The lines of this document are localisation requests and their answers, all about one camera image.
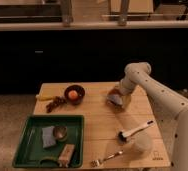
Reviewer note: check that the grey sponge block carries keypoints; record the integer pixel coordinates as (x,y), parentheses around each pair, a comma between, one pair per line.
(47,137)

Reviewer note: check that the orange-red bowl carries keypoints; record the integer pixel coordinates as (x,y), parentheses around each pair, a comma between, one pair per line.
(125,98)

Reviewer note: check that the green curved vegetable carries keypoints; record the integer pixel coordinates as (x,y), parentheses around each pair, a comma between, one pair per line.
(49,159)

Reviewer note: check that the orange fruit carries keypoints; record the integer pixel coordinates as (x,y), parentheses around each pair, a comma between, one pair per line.
(73,95)

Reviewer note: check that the yellow banana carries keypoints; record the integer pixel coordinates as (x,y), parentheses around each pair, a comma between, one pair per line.
(44,98)

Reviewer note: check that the white round lidded cup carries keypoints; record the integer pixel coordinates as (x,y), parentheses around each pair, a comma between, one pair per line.
(142,143)

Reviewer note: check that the silver fork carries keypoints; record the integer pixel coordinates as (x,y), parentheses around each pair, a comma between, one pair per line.
(98,162)

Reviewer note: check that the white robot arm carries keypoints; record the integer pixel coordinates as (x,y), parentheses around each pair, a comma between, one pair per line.
(176,104)

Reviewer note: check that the green plastic tray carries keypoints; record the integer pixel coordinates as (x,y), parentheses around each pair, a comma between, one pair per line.
(30,149)

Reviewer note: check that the grey towel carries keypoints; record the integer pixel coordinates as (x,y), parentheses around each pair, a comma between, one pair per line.
(115,99)

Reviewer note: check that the small metal cup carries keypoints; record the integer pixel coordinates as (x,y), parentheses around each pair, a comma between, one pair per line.
(60,132)

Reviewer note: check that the wooden block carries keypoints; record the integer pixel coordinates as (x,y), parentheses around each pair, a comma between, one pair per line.
(66,155)

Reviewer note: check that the dark brown bowl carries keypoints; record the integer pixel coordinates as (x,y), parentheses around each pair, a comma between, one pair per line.
(79,89)

